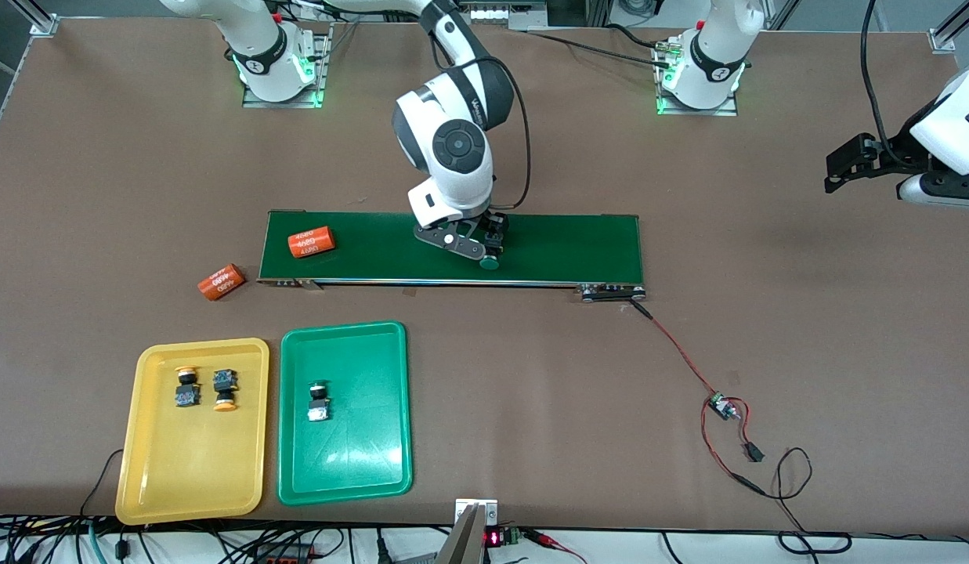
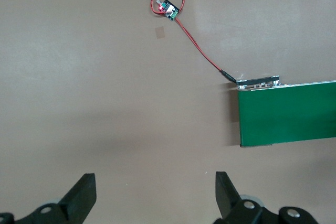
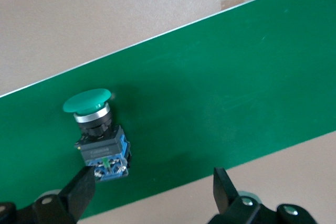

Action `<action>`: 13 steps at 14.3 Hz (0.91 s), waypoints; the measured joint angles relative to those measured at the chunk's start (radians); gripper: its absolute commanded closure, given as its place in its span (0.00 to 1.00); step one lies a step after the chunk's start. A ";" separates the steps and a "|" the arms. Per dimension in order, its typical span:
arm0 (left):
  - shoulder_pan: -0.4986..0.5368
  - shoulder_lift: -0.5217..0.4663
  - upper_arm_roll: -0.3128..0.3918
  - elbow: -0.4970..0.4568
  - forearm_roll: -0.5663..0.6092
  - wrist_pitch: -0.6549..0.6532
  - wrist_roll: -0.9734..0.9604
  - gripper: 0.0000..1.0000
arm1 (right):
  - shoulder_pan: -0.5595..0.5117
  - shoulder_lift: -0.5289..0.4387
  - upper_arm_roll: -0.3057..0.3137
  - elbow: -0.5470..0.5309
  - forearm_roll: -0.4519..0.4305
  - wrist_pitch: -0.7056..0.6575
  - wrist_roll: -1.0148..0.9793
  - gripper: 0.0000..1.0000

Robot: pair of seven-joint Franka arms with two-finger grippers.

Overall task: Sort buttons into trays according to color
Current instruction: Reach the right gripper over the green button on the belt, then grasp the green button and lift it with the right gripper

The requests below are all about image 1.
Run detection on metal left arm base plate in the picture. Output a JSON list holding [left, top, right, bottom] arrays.
[[655, 31, 742, 118]]

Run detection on orange cylinder printed 4680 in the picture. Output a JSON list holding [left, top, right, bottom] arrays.
[[197, 263, 246, 302], [287, 226, 336, 259]]

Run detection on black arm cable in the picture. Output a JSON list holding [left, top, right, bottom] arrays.
[[429, 23, 532, 212], [860, 0, 904, 169]]

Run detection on thin black curved cable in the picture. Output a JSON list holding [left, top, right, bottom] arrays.
[[81, 448, 125, 518]]

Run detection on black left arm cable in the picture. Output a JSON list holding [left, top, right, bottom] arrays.
[[860, 0, 904, 169]]

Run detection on red black conveyor motor cable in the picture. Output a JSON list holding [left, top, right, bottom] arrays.
[[629, 300, 720, 402]]

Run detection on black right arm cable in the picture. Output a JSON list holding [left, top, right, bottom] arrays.
[[429, 23, 532, 212]]

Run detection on yellow plastic tray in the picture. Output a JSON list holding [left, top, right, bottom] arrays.
[[114, 338, 271, 526]]

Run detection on long black table cable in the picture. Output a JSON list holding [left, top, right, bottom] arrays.
[[523, 23, 677, 71]]

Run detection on grey wedge shaped mount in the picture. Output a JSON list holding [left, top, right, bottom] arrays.
[[436, 504, 489, 564]]

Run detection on aluminium frame profile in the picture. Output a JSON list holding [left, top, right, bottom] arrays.
[[14, 0, 62, 36], [927, 0, 969, 54]]

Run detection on green conveyor belt unit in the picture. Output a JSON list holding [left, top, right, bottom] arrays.
[[257, 210, 648, 305]]

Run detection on metal equipment rack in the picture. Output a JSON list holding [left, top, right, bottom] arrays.
[[461, 0, 610, 32]]

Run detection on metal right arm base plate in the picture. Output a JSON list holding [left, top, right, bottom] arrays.
[[241, 22, 334, 109]]

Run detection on red clip lead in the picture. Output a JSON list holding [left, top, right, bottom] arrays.
[[523, 529, 587, 564]]

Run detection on yellow mushroom push button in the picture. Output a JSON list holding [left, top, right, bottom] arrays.
[[212, 369, 240, 413], [173, 365, 201, 409]]

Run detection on small metal bracket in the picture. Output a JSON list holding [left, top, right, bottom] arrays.
[[455, 498, 499, 524]]

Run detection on red pigtail with black plug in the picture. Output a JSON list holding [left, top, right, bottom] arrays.
[[731, 399, 765, 463]]

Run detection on red black power supply cable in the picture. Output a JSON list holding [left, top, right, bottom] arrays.
[[701, 399, 853, 553]]

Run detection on green plastic tray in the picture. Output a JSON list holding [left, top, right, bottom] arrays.
[[277, 320, 414, 507]]

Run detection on black power strip red switches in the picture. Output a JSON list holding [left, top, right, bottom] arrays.
[[253, 544, 316, 564]]

